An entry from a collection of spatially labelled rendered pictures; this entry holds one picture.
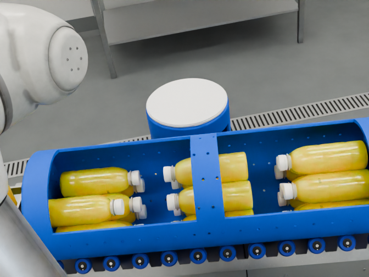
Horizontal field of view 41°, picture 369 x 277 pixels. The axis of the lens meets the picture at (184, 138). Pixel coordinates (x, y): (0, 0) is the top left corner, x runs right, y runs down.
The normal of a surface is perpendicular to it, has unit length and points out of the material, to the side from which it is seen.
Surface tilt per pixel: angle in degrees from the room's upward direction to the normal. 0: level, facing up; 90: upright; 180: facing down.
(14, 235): 66
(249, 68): 0
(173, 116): 0
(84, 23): 76
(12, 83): 82
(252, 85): 0
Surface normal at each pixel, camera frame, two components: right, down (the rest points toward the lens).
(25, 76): -0.40, 0.50
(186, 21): -0.12, -0.77
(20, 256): 0.79, -0.21
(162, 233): 0.02, 0.52
